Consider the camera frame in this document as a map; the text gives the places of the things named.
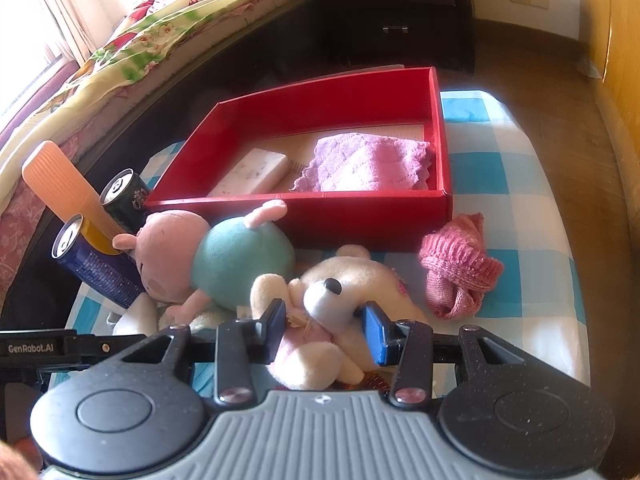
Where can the dark wooden nightstand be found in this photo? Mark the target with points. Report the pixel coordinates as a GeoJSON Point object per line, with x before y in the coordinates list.
{"type": "Point", "coordinates": [425, 10]}

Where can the pink patterned mattress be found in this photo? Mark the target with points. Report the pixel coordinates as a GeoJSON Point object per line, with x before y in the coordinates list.
{"type": "Point", "coordinates": [20, 230]}

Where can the floral bed sheet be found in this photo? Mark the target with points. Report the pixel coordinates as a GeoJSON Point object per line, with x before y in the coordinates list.
{"type": "Point", "coordinates": [150, 35]}

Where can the red cardboard box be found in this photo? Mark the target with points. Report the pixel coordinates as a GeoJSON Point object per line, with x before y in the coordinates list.
{"type": "Point", "coordinates": [350, 220]}

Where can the white bear plush toy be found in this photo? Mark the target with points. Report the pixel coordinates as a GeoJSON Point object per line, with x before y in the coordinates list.
{"type": "Point", "coordinates": [350, 280]}

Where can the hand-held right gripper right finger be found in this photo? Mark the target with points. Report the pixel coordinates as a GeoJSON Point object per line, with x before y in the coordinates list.
{"type": "Point", "coordinates": [377, 335]}

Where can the blue drink can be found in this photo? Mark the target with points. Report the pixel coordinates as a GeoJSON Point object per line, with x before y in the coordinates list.
{"type": "Point", "coordinates": [100, 270]}

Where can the purple quilted cloth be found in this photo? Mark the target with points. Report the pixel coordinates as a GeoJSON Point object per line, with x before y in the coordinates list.
{"type": "Point", "coordinates": [365, 162]}

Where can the black drink can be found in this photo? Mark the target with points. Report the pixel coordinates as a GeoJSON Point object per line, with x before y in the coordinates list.
{"type": "Point", "coordinates": [127, 205]}

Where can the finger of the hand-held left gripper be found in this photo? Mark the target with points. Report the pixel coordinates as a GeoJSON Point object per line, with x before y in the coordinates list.
{"type": "Point", "coordinates": [100, 346]}

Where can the blue white checkered cloth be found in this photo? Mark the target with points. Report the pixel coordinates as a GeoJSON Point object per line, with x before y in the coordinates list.
{"type": "Point", "coordinates": [525, 170]}

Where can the pink pig plush toy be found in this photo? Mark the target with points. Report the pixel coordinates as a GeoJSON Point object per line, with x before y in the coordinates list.
{"type": "Point", "coordinates": [240, 265]}

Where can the wooden wardrobe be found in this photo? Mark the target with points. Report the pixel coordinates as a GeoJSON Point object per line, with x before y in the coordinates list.
{"type": "Point", "coordinates": [620, 35]}

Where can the orange ribbed bottle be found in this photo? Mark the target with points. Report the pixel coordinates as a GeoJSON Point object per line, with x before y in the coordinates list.
{"type": "Point", "coordinates": [55, 175]}

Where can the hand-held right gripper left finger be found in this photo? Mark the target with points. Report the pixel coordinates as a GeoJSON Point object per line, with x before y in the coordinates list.
{"type": "Point", "coordinates": [275, 332]}

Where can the light curtain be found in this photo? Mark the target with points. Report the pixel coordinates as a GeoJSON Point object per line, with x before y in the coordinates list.
{"type": "Point", "coordinates": [65, 5]}

